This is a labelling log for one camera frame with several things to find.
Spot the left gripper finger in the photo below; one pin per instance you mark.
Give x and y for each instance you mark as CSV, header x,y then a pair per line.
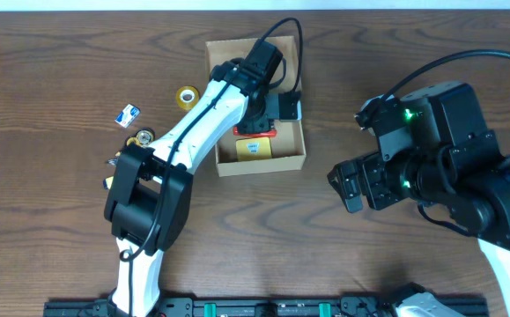
x,y
265,125
246,126

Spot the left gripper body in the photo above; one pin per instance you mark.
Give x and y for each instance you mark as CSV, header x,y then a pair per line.
x,y
254,125

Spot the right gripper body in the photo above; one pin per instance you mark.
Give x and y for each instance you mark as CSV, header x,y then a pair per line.
x,y
367,181

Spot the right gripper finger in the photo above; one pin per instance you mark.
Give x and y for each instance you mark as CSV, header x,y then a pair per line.
x,y
352,193
336,175

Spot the yellow sticky note pad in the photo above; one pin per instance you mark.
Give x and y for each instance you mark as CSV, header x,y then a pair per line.
x,y
258,148

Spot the yellow tape roll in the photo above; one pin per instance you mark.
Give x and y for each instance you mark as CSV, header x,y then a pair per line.
x,y
187,97

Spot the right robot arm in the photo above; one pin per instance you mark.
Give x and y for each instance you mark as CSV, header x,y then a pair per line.
x,y
435,148

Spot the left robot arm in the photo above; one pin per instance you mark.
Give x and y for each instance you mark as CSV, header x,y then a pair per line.
x,y
149,200

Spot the brown cardboard box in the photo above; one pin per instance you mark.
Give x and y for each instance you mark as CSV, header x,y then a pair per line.
x,y
288,146

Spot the correction tape dispenser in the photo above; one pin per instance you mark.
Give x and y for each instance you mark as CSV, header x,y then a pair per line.
x,y
143,137

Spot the small blue white box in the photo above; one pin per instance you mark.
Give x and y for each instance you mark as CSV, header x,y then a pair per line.
x,y
127,115

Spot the black pen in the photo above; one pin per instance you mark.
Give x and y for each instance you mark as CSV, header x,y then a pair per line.
x,y
112,161

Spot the yellow highlighter marker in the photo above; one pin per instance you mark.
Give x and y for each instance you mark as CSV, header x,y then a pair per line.
x,y
107,183

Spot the black mounting rail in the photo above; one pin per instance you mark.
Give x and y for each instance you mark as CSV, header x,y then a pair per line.
x,y
188,307

